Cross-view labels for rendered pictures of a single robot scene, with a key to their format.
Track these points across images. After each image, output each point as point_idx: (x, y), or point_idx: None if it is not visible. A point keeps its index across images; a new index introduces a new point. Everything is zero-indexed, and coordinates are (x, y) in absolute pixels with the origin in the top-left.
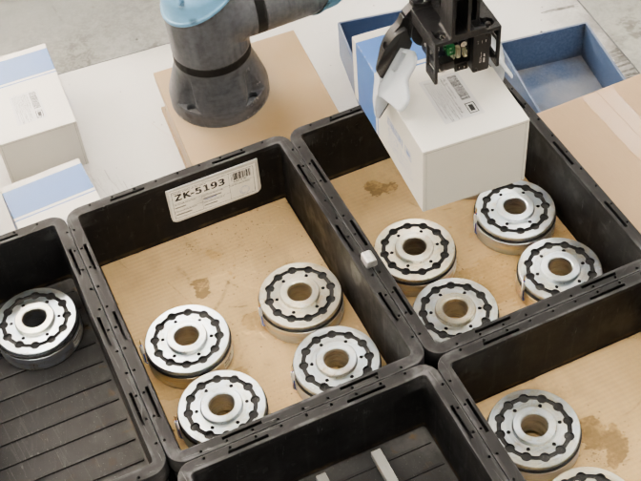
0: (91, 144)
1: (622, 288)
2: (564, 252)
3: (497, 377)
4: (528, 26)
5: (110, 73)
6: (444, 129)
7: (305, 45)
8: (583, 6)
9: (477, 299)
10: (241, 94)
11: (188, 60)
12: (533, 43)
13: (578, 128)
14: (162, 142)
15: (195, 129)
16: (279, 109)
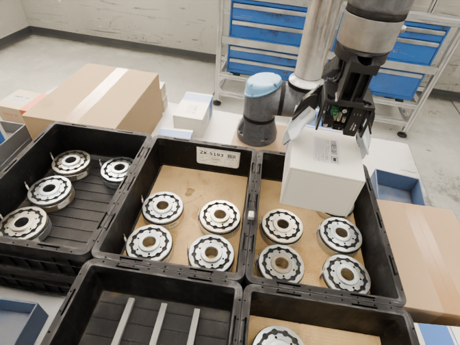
0: (207, 133)
1: (374, 309)
2: (353, 267)
3: (278, 311)
4: (391, 171)
5: (231, 116)
6: (311, 161)
7: None
8: (419, 174)
9: (295, 265)
10: (260, 136)
11: (246, 112)
12: (390, 176)
13: (393, 215)
14: (230, 144)
15: (238, 141)
16: (272, 149)
